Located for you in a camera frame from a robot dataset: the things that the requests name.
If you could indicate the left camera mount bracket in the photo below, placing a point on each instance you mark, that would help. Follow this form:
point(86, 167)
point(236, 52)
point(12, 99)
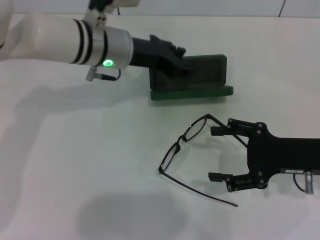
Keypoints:
point(96, 18)

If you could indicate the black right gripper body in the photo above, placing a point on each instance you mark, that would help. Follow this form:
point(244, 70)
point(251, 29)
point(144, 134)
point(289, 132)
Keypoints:
point(280, 155)

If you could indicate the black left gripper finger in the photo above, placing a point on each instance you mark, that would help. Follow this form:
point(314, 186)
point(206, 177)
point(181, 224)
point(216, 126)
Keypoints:
point(172, 48)
point(177, 68)

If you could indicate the black glasses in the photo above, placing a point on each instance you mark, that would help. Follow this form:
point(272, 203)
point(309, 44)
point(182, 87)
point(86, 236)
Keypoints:
point(182, 139)

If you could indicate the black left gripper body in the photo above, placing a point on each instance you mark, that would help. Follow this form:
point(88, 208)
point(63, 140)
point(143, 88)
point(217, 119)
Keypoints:
point(145, 52)

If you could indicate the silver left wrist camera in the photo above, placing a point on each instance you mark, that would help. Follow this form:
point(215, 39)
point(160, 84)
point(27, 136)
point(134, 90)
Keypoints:
point(125, 2)

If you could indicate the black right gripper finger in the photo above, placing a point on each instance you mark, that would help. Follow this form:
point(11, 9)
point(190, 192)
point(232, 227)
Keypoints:
point(240, 130)
point(240, 182)

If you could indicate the green glasses case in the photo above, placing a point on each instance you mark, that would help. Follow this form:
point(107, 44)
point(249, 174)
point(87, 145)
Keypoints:
point(207, 75)

